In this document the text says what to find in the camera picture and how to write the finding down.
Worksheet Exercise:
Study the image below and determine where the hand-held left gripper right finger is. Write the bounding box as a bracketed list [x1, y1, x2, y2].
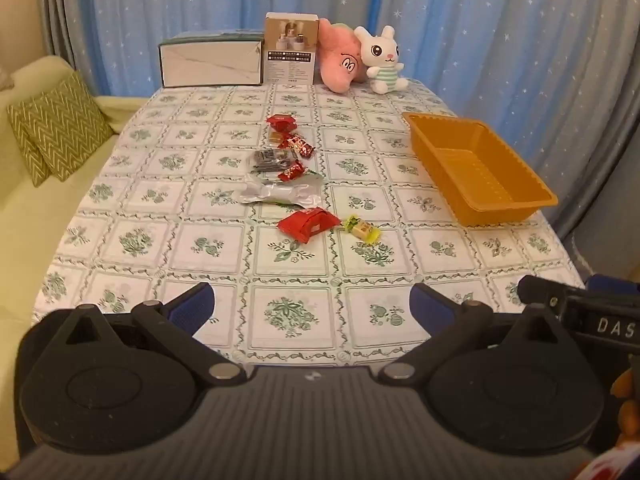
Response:
[378, 282, 577, 387]

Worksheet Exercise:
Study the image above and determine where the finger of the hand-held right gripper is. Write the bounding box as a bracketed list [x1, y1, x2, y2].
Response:
[517, 275, 592, 314]
[586, 274, 640, 306]

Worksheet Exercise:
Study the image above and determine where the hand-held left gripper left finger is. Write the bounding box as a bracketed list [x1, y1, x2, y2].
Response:
[59, 282, 248, 388]

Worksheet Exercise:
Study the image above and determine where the yellow green candy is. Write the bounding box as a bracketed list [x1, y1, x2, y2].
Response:
[341, 215, 382, 245]

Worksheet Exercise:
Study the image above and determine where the orange plastic tray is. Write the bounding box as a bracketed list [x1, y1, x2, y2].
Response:
[402, 112, 559, 227]

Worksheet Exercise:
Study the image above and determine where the silver foil snack packet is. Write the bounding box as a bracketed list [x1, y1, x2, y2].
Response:
[236, 182, 321, 207]

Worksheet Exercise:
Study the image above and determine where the large red snack packet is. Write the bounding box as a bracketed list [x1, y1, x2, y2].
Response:
[277, 207, 342, 242]

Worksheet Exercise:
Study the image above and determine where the clear packet of dark snacks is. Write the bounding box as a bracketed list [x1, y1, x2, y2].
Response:
[246, 148, 292, 175]

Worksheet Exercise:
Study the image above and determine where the red candy with green end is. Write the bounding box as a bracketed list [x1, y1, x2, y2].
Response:
[276, 159, 307, 182]

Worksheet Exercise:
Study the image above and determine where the red patterned candy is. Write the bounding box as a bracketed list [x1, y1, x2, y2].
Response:
[278, 132, 315, 159]

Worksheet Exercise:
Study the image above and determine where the person's right hand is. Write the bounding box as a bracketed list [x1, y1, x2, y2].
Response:
[611, 369, 640, 445]

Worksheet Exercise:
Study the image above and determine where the green floral tablecloth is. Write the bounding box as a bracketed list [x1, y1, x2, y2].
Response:
[32, 80, 586, 366]

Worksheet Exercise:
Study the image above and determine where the person's red white clothing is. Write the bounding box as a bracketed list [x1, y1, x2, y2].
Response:
[575, 442, 640, 480]

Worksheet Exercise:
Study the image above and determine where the pale yellow sofa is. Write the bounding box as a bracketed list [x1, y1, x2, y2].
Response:
[0, 55, 146, 461]

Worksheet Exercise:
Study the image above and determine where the green chevron cushion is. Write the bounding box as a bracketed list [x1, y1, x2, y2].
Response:
[37, 70, 116, 182]
[6, 92, 52, 188]

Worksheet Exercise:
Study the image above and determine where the flat white cardboard box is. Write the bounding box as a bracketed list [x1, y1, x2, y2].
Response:
[159, 30, 265, 88]

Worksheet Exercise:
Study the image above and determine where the white rabbit plush toy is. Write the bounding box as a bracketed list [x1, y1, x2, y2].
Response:
[354, 26, 406, 95]

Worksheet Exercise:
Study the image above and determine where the blue star curtain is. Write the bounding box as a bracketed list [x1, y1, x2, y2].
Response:
[37, 0, 386, 98]
[375, 0, 640, 271]

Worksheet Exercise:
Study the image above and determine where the pink plush toy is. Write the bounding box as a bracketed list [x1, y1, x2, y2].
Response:
[317, 19, 363, 93]

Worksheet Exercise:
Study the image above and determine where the tan product box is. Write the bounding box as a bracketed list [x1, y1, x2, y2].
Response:
[264, 12, 319, 86]

